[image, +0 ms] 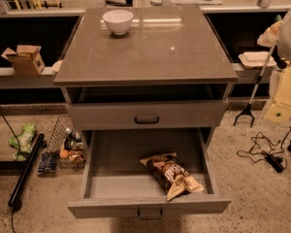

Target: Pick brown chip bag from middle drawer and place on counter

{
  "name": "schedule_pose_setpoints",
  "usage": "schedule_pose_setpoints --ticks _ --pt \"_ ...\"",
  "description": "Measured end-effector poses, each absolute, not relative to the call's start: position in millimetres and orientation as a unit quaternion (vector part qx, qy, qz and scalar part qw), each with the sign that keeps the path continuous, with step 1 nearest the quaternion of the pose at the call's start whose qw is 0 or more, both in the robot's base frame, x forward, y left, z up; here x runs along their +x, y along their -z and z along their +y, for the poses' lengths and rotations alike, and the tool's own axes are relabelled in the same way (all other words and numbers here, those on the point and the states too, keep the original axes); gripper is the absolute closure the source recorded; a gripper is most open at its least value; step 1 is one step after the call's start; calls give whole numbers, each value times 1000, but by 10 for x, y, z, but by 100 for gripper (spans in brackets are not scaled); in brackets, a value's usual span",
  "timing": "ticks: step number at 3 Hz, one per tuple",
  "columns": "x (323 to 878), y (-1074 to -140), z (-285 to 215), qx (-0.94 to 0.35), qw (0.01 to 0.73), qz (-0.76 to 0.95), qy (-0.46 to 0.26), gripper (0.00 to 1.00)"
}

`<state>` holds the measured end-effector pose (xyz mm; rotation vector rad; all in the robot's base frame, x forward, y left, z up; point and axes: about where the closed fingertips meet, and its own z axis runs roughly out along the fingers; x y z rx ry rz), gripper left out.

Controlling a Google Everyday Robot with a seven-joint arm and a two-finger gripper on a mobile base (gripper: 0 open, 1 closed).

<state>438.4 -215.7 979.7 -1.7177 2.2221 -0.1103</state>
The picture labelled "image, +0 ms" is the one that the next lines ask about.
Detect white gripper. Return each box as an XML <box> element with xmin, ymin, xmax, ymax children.
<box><xmin>257</xmin><ymin>20</ymin><xmax>281</xmax><ymax>48</ymax></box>

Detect brown chip bag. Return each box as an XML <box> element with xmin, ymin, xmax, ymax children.
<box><xmin>140</xmin><ymin>152</ymin><xmax>204</xmax><ymax>201</ymax></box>

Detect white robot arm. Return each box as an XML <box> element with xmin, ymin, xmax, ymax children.
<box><xmin>257</xmin><ymin>9</ymin><xmax>291</xmax><ymax>61</ymax></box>

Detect closed grey upper drawer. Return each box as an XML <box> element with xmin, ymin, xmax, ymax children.
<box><xmin>67</xmin><ymin>101</ymin><xmax>227</xmax><ymax>130</ymax></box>

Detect grey drawer cabinet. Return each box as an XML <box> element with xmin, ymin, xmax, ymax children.
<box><xmin>52</xmin><ymin>5</ymin><xmax>240</xmax><ymax>220</ymax></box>

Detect open grey middle drawer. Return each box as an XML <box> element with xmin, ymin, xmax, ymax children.
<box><xmin>68</xmin><ymin>128</ymin><xmax>231</xmax><ymax>219</ymax></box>

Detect blue snack bag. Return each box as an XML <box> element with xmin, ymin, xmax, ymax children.
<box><xmin>38</xmin><ymin>152</ymin><xmax>56</xmax><ymax>174</ymax></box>

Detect green snack bag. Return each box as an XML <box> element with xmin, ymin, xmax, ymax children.
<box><xmin>8</xmin><ymin>122</ymin><xmax>37</xmax><ymax>161</ymax></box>

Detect white foam takeout container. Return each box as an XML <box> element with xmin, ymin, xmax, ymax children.
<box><xmin>239</xmin><ymin>51</ymin><xmax>269</xmax><ymax>69</ymax></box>

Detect grabber reacher tool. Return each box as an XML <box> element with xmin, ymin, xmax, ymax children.
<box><xmin>233</xmin><ymin>45</ymin><xmax>275</xmax><ymax>126</ymax></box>

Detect white ceramic bowl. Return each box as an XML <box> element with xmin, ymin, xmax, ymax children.
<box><xmin>103</xmin><ymin>10</ymin><xmax>134</xmax><ymax>35</ymax></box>

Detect white plate behind cabinet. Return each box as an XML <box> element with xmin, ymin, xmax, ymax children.
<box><xmin>52</xmin><ymin>60</ymin><xmax>62</xmax><ymax>73</ymax></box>

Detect orange fruit in basket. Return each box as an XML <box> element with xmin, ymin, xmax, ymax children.
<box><xmin>59</xmin><ymin>150</ymin><xmax>69</xmax><ymax>159</ymax></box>

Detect brown cardboard box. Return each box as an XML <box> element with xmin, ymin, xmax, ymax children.
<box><xmin>1</xmin><ymin>45</ymin><xmax>46</xmax><ymax>77</ymax></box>

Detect black floor bar left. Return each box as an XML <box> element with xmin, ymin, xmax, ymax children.
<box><xmin>8</xmin><ymin>134</ymin><xmax>45</xmax><ymax>211</ymax></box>

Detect black power adapter cable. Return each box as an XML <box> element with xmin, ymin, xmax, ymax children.
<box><xmin>236</xmin><ymin>107</ymin><xmax>291</xmax><ymax>174</ymax></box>

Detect wire mesh basket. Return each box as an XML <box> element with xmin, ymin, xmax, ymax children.
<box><xmin>47</xmin><ymin>116</ymin><xmax>86</xmax><ymax>169</ymax></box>

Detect black cable left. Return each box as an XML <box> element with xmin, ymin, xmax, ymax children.
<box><xmin>0</xmin><ymin>83</ymin><xmax>22</xmax><ymax>233</ymax></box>

